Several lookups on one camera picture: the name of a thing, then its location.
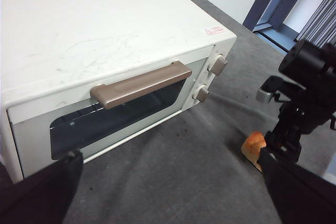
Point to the taupe timer knob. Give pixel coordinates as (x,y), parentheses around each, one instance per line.
(202,94)

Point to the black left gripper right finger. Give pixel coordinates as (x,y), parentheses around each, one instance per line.
(302,197)

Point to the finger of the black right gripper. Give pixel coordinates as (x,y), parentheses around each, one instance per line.
(275,137)
(292,146)

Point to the taupe temperature knob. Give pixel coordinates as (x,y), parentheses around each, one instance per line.
(219,65)

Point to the grey window blind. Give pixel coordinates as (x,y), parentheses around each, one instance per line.
(319,22)

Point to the dark window frame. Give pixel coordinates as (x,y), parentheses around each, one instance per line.
(278,6)

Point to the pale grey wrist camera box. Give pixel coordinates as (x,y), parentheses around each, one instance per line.
(264,95)

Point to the golden bread loaf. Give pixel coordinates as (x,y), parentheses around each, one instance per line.
(253,146)

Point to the white toaster oven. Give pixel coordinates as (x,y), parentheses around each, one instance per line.
(92,30)

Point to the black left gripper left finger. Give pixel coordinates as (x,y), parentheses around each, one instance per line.
(39,203)

